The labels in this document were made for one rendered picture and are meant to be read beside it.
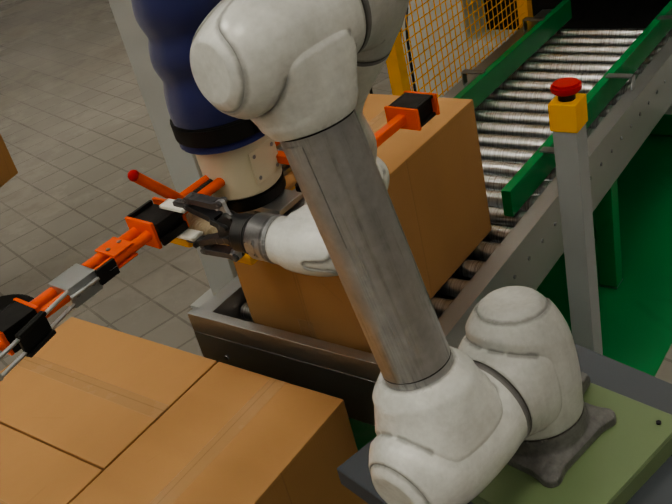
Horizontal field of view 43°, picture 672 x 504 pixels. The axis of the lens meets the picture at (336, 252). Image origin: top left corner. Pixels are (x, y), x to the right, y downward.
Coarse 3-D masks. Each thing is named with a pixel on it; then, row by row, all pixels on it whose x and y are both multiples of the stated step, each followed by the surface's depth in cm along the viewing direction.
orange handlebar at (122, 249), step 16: (384, 128) 182; (208, 192) 178; (112, 240) 167; (128, 240) 169; (144, 240) 167; (96, 256) 165; (112, 256) 162; (128, 256) 165; (48, 288) 159; (48, 304) 154; (64, 304) 156
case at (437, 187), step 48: (384, 96) 236; (384, 144) 209; (432, 144) 208; (432, 192) 212; (480, 192) 232; (432, 240) 215; (480, 240) 237; (288, 288) 209; (336, 288) 198; (432, 288) 219; (336, 336) 208
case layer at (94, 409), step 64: (0, 384) 231; (64, 384) 224; (128, 384) 218; (192, 384) 213; (256, 384) 207; (0, 448) 207; (64, 448) 202; (128, 448) 197; (192, 448) 192; (256, 448) 188; (320, 448) 191
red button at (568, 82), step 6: (564, 78) 197; (570, 78) 196; (576, 78) 195; (552, 84) 195; (558, 84) 194; (564, 84) 194; (570, 84) 193; (576, 84) 193; (552, 90) 194; (558, 90) 193; (564, 90) 192; (570, 90) 192; (576, 90) 192; (558, 96) 196; (564, 96) 194; (570, 96) 194
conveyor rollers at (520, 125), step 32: (576, 32) 360; (608, 32) 352; (640, 32) 344; (544, 64) 337; (576, 64) 329; (608, 64) 322; (512, 96) 320; (544, 96) 312; (480, 128) 302; (512, 128) 295; (544, 128) 289; (512, 160) 280; (512, 224) 247; (480, 256) 236; (448, 288) 224
